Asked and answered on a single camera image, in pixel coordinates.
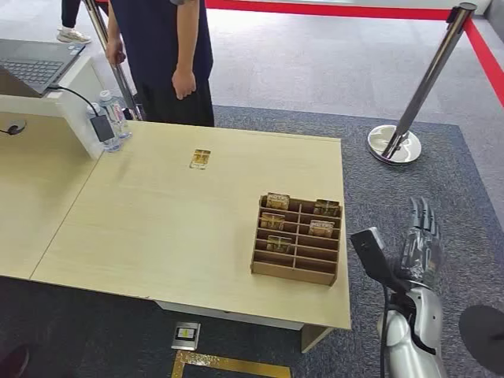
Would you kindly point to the silver floor socket box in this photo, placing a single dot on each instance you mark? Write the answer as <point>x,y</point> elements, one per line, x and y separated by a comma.
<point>185,336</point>

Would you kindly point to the person's left hand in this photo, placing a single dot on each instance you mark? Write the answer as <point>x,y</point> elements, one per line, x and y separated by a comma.
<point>183,82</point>

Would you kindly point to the gold floor tape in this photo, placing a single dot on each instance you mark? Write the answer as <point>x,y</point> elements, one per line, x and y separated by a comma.
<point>232,364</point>

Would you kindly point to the wooden card holder box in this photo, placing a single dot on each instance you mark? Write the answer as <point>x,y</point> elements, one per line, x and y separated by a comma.
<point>295,258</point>

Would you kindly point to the clear plastic water bottle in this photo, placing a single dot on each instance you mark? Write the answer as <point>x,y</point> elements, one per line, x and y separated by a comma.
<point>112,145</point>
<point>115,112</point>

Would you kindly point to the wooden table leg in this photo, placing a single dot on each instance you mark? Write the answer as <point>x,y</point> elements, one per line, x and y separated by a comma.
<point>315,338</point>

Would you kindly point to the red barrier belt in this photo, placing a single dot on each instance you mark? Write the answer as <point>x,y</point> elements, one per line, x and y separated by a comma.
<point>486,60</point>
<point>327,9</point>

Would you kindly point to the white desk riser shelf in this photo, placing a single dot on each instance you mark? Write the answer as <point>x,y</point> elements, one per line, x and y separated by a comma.
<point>75,104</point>

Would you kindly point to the grey laptop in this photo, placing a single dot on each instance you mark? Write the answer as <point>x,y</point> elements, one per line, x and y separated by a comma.
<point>35,65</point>

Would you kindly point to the person's right hand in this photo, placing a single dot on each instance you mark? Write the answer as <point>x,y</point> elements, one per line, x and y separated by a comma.
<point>115,51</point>

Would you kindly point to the chrome stanchion post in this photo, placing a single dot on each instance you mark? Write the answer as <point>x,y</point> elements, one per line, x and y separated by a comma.
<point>421,88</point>
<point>112,57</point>

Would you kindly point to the person's left forearm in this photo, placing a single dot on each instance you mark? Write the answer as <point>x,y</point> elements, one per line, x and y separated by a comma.
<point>187,36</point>

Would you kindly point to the black power adapter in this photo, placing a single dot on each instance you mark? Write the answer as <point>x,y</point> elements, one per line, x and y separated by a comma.
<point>102,128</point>

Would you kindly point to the black round disc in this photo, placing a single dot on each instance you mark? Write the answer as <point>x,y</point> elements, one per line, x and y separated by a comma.
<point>484,339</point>

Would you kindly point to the person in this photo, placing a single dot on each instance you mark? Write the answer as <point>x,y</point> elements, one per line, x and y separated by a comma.
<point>161,52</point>
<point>71,23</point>

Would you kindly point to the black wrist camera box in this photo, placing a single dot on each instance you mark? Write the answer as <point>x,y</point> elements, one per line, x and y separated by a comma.
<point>370,253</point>

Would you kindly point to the dark grey carpet mat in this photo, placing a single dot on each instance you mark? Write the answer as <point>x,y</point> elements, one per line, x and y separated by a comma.
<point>453,177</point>

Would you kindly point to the dark rounded object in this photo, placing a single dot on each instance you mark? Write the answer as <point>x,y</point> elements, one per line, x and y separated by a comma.
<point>13,362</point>

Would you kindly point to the white table underframe beam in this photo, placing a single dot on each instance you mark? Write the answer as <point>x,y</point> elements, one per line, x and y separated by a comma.
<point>228,315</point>

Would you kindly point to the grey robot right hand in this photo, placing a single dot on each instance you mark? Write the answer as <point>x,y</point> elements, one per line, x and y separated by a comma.
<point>423,250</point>

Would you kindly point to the person's right forearm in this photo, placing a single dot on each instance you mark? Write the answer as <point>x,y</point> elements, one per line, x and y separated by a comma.
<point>113,23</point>

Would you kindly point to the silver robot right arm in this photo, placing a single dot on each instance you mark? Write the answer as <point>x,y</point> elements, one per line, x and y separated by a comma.
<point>417,339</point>

